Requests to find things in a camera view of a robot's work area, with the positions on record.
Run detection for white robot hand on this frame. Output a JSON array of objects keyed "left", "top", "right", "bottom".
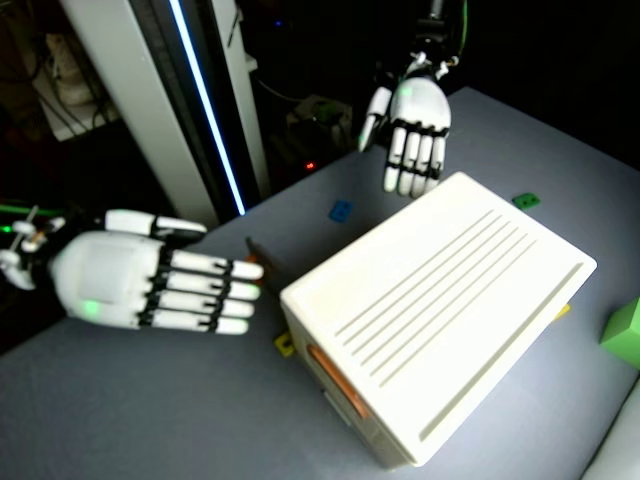
[
  {"left": 356, "top": 74, "right": 453, "bottom": 198},
  {"left": 47, "top": 208, "right": 265, "bottom": 337}
]

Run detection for large white ribbed box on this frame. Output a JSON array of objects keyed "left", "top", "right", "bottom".
[{"left": 278, "top": 170, "right": 599, "bottom": 471}]

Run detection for grey table cloth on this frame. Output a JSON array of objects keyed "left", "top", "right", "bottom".
[{"left": 0, "top": 85, "right": 640, "bottom": 480}]

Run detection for blue two-hole block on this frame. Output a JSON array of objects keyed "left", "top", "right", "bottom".
[{"left": 327, "top": 199, "right": 355, "bottom": 223}]

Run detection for white column with light strip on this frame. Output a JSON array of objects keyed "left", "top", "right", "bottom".
[{"left": 58, "top": 0, "right": 272, "bottom": 227}]

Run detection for large green smooth block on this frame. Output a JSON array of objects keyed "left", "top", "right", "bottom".
[{"left": 599, "top": 296, "right": 640, "bottom": 370}]

